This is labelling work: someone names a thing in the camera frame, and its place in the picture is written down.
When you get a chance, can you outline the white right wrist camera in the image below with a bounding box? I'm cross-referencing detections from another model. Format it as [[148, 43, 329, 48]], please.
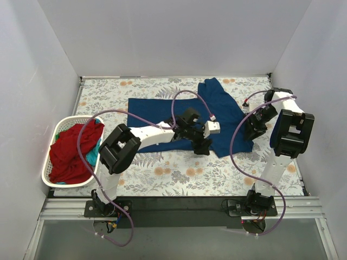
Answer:
[[242, 101, 258, 113]]

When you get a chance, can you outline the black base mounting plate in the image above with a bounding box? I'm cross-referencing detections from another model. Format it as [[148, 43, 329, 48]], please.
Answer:
[[84, 196, 278, 229]]

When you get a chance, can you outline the red t shirt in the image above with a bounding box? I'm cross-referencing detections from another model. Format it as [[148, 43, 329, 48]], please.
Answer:
[[49, 119, 104, 185]]

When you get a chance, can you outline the teal t shirt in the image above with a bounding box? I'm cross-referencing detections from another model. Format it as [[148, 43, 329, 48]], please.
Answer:
[[49, 134, 102, 187]]

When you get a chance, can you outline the white plastic laundry basket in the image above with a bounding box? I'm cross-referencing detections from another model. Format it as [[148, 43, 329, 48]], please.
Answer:
[[42, 115, 104, 189]]

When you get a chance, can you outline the floral patterned table cloth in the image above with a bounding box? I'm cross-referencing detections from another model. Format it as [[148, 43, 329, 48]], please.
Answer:
[[53, 75, 310, 198]]

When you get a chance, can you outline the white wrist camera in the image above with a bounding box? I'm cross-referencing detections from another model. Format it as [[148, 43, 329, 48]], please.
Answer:
[[242, 101, 258, 113], [204, 121, 221, 138]]

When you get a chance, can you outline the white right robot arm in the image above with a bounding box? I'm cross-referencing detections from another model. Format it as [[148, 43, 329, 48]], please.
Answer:
[[244, 88, 314, 215]]

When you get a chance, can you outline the dark blue t shirt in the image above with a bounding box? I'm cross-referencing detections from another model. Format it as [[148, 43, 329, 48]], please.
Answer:
[[127, 78, 254, 158]]

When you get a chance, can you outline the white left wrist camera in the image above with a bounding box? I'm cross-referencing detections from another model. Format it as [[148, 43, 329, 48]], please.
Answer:
[[204, 121, 221, 138]]

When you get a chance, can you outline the aluminium frame rail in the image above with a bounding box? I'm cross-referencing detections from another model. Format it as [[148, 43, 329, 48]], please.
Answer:
[[39, 197, 325, 220]]

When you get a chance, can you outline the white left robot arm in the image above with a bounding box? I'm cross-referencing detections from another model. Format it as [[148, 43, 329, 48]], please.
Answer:
[[92, 108, 220, 217]]

